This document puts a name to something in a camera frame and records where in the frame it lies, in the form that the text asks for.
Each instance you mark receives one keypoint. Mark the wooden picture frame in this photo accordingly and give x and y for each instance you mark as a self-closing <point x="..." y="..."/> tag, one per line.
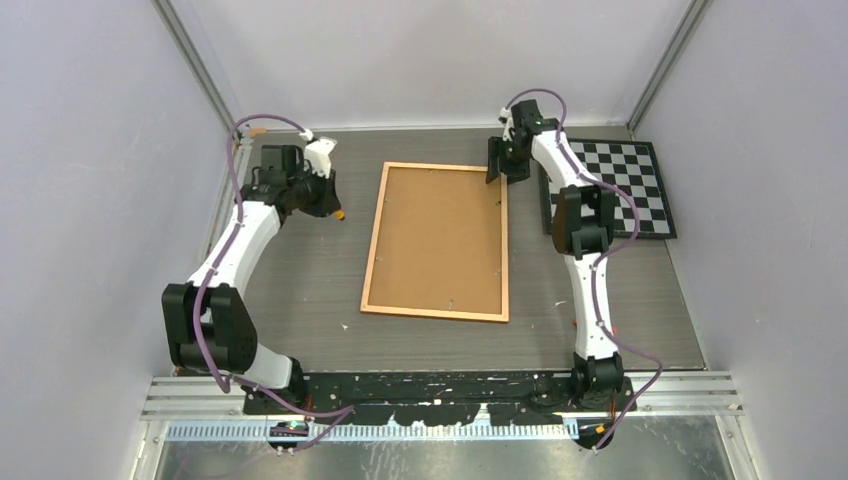
<point x="439" y="246"/>

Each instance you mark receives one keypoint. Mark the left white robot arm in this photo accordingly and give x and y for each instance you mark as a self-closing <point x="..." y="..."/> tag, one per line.
<point x="207" y="324"/>

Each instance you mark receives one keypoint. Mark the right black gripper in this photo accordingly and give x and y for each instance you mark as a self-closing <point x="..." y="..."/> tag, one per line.
<point x="494" y="153"/>

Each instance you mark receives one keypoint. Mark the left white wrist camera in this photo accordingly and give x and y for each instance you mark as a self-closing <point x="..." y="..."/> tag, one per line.
<point x="317" y="153"/>

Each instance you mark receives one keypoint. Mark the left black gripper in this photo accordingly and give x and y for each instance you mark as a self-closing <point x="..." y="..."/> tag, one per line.
<point x="329" y="201"/>

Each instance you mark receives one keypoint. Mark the black white chessboard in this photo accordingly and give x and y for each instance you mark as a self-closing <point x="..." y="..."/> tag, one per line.
<point x="632" y="166"/>

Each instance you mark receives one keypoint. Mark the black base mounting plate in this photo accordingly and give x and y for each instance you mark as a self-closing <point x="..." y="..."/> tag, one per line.
<point x="440" y="398"/>

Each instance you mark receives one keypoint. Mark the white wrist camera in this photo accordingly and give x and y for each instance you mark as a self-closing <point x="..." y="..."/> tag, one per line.
<point x="506" y="119"/>
<point x="317" y="153"/>

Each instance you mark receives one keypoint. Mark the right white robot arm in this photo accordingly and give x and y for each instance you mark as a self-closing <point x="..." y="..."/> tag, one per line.
<point x="582" y="232"/>

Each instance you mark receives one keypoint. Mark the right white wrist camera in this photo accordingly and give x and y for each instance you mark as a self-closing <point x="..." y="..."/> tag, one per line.
<point x="506" y="119"/>

